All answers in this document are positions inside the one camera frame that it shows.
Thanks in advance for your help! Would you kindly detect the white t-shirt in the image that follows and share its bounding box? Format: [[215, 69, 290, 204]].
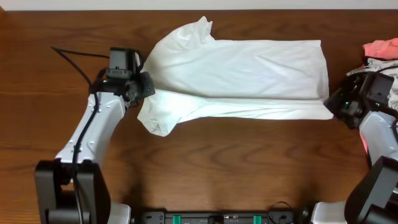
[[138, 17, 333, 137]]

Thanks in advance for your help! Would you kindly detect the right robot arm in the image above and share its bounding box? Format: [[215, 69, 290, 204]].
[[301, 84, 397, 223]]

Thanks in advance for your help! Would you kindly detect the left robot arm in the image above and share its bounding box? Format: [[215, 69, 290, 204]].
[[35, 70, 155, 224]]

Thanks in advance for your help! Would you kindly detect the white floral patterned garment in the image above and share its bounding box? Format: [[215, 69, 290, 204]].
[[346, 58, 398, 111]]

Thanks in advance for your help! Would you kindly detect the pink garment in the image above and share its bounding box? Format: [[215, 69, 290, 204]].
[[359, 37, 398, 155]]

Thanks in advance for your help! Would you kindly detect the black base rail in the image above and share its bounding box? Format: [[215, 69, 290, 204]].
[[130, 208, 312, 224]]

